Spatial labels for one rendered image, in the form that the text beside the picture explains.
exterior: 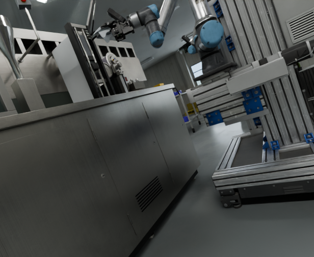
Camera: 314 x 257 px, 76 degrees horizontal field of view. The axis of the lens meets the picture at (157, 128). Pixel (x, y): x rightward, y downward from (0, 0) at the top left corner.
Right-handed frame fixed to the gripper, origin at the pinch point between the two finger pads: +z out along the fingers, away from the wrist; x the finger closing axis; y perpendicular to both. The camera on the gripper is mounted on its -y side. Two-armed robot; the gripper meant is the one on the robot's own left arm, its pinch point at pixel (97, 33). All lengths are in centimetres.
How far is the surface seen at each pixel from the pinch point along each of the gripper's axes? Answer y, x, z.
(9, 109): 35, -35, 35
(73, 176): 68, -23, 27
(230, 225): 124, 8, -30
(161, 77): -243, 973, -30
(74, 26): -20.6, 15.0, 15.7
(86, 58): 0.7, 18.5, 16.4
